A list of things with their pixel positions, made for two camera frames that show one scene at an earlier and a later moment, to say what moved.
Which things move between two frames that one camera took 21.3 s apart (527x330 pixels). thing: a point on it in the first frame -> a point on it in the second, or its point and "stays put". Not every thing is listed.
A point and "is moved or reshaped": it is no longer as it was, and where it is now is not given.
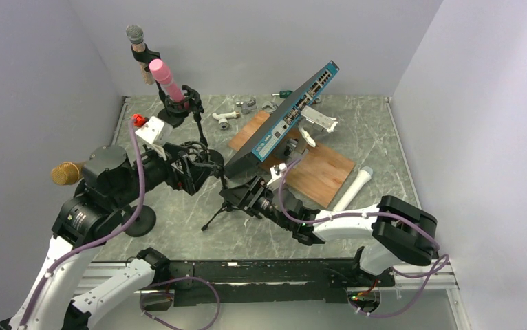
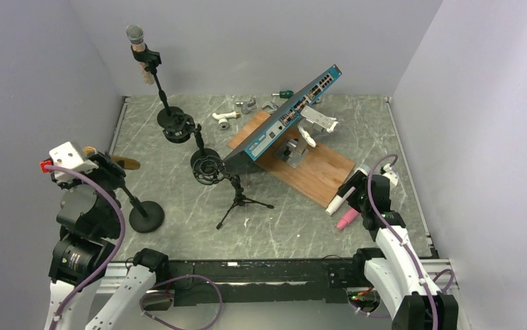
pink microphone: (162, 73) is moved or reshaped
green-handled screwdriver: (283, 94) stays put
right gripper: (247, 197) -> (358, 180)
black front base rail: (267, 281) stays put
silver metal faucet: (246, 105) stays put
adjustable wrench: (269, 107) stays put
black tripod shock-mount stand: (197, 152) is moved or reshaped
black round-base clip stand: (144, 223) is moved or reshaped
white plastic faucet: (223, 118) stays put
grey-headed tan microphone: (135, 34) stays put
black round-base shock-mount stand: (189, 102) -> (192, 128)
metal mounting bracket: (292, 150) stays put
